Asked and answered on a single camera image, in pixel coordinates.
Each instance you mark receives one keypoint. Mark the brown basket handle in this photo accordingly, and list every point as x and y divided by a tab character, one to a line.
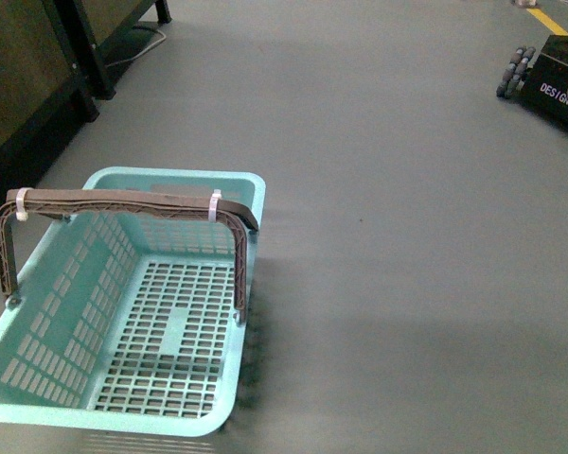
59	204

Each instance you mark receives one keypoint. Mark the light blue plastic basket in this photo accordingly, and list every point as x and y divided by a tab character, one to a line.
126	323

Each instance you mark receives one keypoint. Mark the white zip tie right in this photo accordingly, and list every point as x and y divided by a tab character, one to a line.
213	205

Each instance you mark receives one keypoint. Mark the white zip tie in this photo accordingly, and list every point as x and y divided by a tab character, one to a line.
21	213
213	205

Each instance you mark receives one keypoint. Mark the white zip tie left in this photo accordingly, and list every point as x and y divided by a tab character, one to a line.
21	213

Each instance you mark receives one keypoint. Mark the grey roller wheel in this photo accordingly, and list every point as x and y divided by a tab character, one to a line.
515	72

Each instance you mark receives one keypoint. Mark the black box with lettering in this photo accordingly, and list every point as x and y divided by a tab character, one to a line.
546	86

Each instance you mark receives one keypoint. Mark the black metal shelf frame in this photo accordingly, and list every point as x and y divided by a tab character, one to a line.
53	61

